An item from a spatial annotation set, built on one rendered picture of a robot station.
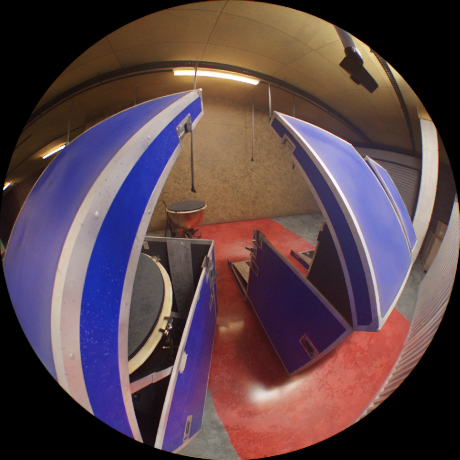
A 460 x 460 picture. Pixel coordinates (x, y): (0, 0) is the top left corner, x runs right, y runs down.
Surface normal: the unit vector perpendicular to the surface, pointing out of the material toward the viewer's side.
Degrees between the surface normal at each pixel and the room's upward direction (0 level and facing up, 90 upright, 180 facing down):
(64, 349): 90
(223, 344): 0
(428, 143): 90
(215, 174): 90
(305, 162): 90
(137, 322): 0
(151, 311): 0
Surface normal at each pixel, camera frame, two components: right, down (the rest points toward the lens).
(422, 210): -0.95, 0.12
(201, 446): 0.01, -0.91
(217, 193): 0.33, 0.40
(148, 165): 1.00, 0.04
